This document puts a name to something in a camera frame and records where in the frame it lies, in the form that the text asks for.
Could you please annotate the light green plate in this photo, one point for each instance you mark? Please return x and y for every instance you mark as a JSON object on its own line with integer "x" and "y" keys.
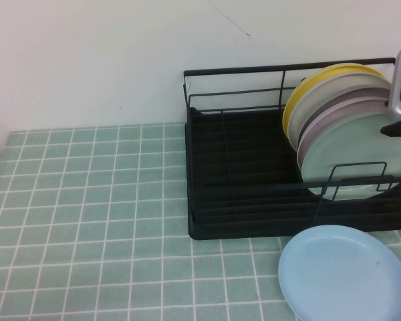
{"x": 347, "y": 147}

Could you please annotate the grey plate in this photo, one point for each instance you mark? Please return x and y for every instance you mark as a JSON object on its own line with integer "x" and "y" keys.
{"x": 364, "y": 93}

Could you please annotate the pink plate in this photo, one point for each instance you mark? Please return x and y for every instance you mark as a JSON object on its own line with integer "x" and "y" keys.
{"x": 344, "y": 112}

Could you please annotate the cream white plate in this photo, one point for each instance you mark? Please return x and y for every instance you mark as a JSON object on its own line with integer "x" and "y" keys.
{"x": 309, "y": 107}

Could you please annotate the yellow plate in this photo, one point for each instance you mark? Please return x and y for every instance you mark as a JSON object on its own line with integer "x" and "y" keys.
{"x": 299, "y": 97}

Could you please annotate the light blue plate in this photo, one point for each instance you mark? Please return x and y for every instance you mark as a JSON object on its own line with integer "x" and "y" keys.
{"x": 341, "y": 277}

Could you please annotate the black plastic drip tray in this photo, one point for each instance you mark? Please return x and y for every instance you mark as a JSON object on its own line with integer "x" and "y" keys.
{"x": 254, "y": 147}

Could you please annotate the green checked tablecloth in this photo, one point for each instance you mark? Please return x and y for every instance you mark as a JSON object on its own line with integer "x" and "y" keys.
{"x": 87, "y": 217}

